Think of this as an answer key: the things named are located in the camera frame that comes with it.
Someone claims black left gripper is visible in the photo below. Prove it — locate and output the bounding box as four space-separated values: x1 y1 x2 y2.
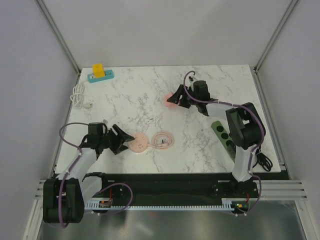
99 124 134 155

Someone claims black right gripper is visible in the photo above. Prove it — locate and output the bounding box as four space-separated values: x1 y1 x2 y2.
167 84 199 109

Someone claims pink cube plug adapter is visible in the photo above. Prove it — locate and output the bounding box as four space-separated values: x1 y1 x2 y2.
164 92 180 109

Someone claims pink round power socket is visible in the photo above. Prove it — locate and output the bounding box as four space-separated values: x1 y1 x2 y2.
128 132 149 153

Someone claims green power strip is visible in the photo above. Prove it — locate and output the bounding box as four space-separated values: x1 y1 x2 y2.
211 121 236 163

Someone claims teal power strip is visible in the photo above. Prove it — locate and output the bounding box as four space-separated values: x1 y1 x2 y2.
86 69 116 84

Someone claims yellow cube plug adapter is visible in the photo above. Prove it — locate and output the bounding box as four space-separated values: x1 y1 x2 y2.
92 63 106 78

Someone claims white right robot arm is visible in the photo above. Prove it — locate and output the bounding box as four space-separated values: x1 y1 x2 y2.
166 80 266 197

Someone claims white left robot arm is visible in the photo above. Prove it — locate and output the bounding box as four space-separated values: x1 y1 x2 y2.
42 122 135 229

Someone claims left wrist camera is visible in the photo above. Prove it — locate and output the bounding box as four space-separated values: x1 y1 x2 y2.
188 76 198 87

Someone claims pink coiled cable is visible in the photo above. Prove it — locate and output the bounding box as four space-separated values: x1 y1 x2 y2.
146 131 176 151

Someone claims white power strip cable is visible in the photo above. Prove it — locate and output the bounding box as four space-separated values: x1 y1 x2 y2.
70 83 95 110

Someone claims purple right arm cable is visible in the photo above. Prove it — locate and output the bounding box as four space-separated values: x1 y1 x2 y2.
183 70 266 218

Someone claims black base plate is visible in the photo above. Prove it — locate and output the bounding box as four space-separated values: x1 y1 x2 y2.
95 172 258 199

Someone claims black power strip cable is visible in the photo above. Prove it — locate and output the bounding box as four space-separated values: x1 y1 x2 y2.
249 147 274 172

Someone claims white cable duct rail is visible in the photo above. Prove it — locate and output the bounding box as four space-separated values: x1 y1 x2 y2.
84 198 250 213

